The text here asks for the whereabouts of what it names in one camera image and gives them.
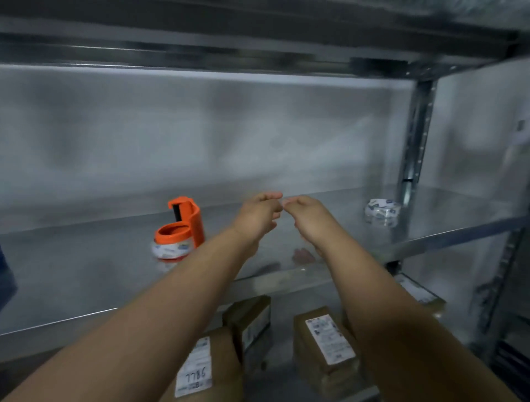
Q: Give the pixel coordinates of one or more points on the person's right hand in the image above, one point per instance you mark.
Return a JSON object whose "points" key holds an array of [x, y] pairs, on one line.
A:
{"points": [[316, 223]]}

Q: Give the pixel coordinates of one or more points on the person's left hand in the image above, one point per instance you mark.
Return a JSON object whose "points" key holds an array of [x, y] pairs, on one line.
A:
{"points": [[256, 217]]}

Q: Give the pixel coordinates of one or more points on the orange tape dispenser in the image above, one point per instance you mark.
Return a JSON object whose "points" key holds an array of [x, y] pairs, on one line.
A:
{"points": [[192, 223]]}

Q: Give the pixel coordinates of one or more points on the transparent tape roll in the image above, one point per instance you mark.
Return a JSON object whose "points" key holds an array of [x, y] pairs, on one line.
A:
{"points": [[381, 205], [169, 250]]}

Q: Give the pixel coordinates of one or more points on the blue tape dispenser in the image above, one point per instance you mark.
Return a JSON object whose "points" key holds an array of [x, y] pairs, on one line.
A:
{"points": [[6, 281]]}

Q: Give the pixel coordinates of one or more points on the person's left forearm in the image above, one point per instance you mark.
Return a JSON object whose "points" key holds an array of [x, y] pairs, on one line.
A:
{"points": [[145, 327]]}

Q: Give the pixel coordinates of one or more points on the person's right forearm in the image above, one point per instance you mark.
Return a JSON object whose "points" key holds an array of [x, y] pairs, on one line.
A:
{"points": [[401, 339]]}

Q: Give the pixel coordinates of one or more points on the wide cardboard box handwritten label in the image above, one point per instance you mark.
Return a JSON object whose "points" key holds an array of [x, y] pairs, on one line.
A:
{"points": [[225, 364]]}

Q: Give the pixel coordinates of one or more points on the grey metal shelving rack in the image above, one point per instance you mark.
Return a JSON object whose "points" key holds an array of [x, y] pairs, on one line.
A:
{"points": [[83, 265]]}

